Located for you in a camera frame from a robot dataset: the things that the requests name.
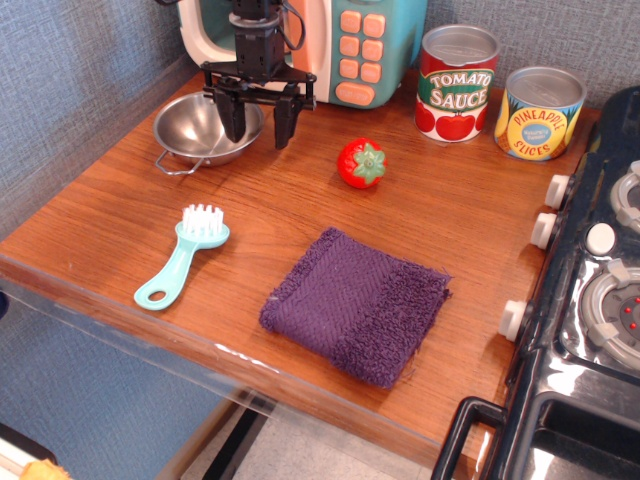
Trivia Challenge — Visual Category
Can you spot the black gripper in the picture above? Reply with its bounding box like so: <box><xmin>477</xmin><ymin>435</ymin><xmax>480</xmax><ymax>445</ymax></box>
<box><xmin>201</xmin><ymin>22</ymin><xmax>316</xmax><ymax>150</ymax></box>

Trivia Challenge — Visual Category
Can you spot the silver metal pot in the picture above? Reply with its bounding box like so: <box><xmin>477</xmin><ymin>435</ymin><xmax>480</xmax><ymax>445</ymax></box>
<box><xmin>153</xmin><ymin>93</ymin><xmax>264</xmax><ymax>176</ymax></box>

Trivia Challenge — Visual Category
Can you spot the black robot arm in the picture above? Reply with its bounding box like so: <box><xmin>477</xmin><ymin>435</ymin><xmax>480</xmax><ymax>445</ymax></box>
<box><xmin>200</xmin><ymin>1</ymin><xmax>317</xmax><ymax>150</ymax></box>

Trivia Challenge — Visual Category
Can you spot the purple towel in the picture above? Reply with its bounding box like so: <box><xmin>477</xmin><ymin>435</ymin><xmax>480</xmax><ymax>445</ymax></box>
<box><xmin>259</xmin><ymin>228</ymin><xmax>450</xmax><ymax>389</ymax></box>

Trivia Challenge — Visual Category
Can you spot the white stove knob top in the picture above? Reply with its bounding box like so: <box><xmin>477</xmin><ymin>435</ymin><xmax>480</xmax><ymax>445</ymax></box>
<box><xmin>545</xmin><ymin>174</ymin><xmax>571</xmax><ymax>210</ymax></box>

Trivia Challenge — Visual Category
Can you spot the white stove knob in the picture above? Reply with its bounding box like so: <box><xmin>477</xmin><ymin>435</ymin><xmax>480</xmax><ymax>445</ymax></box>
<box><xmin>530</xmin><ymin>213</ymin><xmax>557</xmax><ymax>250</ymax></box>
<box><xmin>498</xmin><ymin>300</ymin><xmax>528</xmax><ymax>342</ymax></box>
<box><xmin>545</xmin><ymin>174</ymin><xmax>571</xmax><ymax>210</ymax></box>

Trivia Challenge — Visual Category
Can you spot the teal toy microwave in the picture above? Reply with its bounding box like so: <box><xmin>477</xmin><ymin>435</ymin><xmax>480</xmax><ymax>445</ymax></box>
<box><xmin>177</xmin><ymin>0</ymin><xmax>427</xmax><ymax>109</ymax></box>

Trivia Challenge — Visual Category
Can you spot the red toy strawberry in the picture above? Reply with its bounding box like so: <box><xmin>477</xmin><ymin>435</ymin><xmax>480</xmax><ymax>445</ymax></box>
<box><xmin>336</xmin><ymin>138</ymin><xmax>387</xmax><ymax>189</ymax></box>

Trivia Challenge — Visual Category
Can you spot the teal dish brush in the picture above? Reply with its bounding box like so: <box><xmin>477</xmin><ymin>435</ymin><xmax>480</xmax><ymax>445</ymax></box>
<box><xmin>134</xmin><ymin>204</ymin><xmax>230</xmax><ymax>311</ymax></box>

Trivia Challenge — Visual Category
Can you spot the tomato sauce can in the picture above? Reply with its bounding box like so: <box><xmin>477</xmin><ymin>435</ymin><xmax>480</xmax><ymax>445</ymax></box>
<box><xmin>414</xmin><ymin>24</ymin><xmax>500</xmax><ymax>143</ymax></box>

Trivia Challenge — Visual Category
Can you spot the pineapple slices can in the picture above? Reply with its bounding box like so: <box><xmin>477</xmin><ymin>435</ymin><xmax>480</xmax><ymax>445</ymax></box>
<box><xmin>494</xmin><ymin>66</ymin><xmax>587</xmax><ymax>161</ymax></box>

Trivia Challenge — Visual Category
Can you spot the white stove knob middle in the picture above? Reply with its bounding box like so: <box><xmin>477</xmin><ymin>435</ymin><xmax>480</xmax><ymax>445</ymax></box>
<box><xmin>530</xmin><ymin>213</ymin><xmax>557</xmax><ymax>250</ymax></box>

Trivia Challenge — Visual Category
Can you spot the white stove knob bottom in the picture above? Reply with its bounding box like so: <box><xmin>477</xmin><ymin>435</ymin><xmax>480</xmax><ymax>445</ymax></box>
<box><xmin>498</xmin><ymin>300</ymin><xmax>528</xmax><ymax>342</ymax></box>

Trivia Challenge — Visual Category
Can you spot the orange fuzzy object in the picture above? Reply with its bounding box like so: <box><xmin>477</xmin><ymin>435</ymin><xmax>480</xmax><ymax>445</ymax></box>
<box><xmin>19</xmin><ymin>460</ymin><xmax>71</xmax><ymax>480</ymax></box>

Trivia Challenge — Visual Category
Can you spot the black toy stove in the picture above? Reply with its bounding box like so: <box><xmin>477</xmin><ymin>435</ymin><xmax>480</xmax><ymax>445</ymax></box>
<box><xmin>432</xmin><ymin>87</ymin><xmax>639</xmax><ymax>479</ymax></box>

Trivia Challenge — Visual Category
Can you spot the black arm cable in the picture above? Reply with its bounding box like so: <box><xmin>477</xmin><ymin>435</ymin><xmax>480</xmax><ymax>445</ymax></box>
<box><xmin>277</xmin><ymin>0</ymin><xmax>307</xmax><ymax>52</ymax></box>

